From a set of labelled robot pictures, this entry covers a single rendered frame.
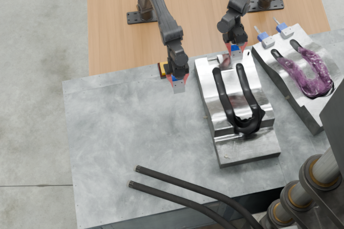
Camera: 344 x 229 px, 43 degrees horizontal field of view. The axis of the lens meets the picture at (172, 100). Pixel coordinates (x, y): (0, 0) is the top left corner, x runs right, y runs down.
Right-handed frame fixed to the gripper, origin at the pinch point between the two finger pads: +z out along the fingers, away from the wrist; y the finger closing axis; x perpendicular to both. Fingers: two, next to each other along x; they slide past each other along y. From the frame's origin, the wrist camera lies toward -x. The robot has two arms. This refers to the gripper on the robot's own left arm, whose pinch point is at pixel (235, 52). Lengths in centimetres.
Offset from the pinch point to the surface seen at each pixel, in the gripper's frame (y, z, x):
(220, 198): -23, 30, -55
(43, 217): -117, 95, 16
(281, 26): 25.9, -2.3, 12.4
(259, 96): 4.4, 12.1, -20.0
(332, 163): -6, -29, -105
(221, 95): -11.1, 11.5, -14.2
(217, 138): -17.6, 22.1, -30.0
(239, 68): 0.0, 5.6, -4.9
